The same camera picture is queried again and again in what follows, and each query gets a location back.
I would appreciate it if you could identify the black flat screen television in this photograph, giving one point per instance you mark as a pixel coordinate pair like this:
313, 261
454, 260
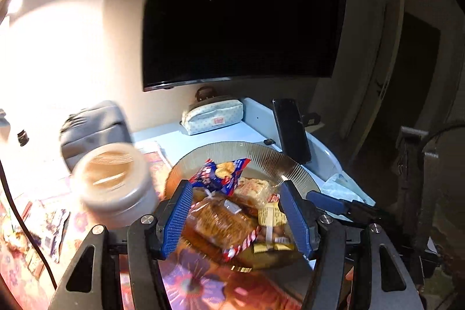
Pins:
236, 5

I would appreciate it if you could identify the black smartphone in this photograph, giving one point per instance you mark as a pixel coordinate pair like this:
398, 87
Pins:
290, 132

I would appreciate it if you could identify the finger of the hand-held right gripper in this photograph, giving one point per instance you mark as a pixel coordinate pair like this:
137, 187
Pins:
327, 200

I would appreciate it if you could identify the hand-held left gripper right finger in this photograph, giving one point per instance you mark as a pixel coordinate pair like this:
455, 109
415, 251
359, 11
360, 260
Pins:
296, 219

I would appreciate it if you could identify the yellow label snack packet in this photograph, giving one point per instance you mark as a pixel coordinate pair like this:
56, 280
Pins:
270, 215

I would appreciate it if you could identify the clear plastic bag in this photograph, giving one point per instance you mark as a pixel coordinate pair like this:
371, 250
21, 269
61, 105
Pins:
341, 184

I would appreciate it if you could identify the clear rice crisp packet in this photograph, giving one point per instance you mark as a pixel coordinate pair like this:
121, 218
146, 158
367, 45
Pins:
256, 188

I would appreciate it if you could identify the floral cloth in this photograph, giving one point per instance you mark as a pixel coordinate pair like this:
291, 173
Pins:
203, 288

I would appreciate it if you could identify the red white striped bread packet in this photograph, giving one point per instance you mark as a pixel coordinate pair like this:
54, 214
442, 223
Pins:
214, 223

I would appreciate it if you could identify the blue snack packet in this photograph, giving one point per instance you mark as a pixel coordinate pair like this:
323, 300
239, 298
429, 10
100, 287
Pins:
218, 179

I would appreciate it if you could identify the grey zipper bag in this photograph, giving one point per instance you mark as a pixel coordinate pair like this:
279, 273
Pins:
98, 128

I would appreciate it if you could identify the ribbed glass plate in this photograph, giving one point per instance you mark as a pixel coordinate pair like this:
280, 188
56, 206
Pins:
265, 157

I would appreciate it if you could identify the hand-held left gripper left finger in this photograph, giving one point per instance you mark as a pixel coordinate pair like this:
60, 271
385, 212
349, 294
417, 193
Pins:
178, 219

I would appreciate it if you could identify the white dotted pencil case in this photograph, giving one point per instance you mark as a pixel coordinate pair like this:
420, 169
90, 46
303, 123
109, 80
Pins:
214, 115

